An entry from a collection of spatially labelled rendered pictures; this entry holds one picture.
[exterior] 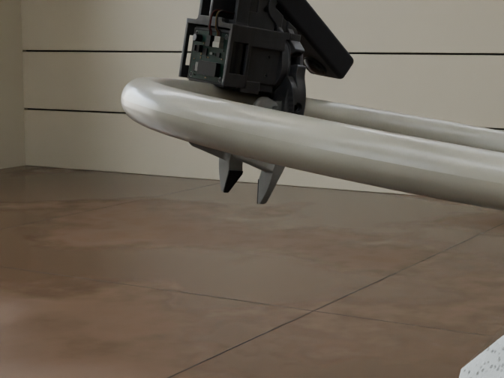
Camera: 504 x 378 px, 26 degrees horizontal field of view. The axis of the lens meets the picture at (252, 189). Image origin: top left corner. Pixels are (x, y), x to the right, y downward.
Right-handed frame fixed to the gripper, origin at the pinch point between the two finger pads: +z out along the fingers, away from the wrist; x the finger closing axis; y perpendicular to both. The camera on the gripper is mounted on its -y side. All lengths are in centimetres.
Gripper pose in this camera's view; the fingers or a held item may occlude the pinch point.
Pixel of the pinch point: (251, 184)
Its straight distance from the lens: 98.6
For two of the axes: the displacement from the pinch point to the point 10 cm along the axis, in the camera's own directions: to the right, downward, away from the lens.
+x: 5.9, 1.9, -7.9
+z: -1.5, 9.8, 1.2
